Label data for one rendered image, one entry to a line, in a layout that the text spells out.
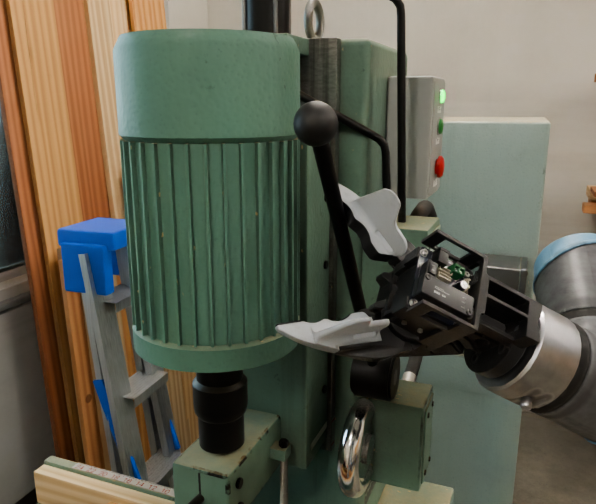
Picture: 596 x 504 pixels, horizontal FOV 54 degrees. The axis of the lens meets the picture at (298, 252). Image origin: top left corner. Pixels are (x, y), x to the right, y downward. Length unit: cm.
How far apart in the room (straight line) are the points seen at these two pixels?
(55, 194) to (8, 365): 60
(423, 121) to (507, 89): 199
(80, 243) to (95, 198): 78
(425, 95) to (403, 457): 47
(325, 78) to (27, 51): 141
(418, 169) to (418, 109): 8
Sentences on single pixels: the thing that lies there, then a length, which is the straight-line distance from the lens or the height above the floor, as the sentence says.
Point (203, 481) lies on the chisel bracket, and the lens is 68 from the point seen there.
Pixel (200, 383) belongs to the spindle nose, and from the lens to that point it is 65.
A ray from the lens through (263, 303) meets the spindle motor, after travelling 56.
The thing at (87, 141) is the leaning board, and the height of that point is 132.
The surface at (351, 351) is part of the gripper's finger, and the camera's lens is 49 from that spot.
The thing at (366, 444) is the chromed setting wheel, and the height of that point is 103.
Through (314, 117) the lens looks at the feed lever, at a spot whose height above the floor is 143.
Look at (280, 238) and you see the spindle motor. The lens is 56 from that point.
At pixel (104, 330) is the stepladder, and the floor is 92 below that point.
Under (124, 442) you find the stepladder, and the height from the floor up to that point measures 64.
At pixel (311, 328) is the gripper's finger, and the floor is 127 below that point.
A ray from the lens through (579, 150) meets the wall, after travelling 279.
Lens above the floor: 144
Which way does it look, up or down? 14 degrees down
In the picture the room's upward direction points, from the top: straight up
